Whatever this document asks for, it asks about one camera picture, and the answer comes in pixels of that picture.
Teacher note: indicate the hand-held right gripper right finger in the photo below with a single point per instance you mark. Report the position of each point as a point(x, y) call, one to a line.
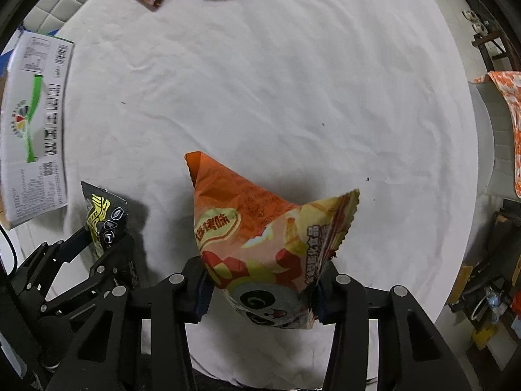
point(322, 301)

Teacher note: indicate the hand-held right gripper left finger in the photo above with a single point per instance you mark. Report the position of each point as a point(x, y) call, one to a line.
point(202, 293)

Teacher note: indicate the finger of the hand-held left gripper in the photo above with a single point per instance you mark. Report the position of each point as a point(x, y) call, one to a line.
point(118, 260)
point(65, 248)

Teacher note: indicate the black snack packet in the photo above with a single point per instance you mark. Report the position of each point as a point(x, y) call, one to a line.
point(101, 211)

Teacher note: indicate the orange panda snack bag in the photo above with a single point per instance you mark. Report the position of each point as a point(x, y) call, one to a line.
point(252, 232)

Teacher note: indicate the white cardboard box green stripe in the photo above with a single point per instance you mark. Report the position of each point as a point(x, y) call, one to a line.
point(36, 130)

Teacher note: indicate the brown cardboard piece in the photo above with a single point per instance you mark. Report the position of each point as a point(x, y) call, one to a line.
point(460, 285)

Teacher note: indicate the white tablecloth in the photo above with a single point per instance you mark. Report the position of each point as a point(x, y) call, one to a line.
point(264, 89)

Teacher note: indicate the white chair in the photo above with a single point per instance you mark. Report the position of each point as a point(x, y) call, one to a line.
point(498, 154)

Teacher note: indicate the orange patterned cloth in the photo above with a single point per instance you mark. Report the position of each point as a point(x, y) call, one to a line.
point(511, 89)

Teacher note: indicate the dark wooden rack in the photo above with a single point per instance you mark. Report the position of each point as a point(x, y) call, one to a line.
point(490, 42)

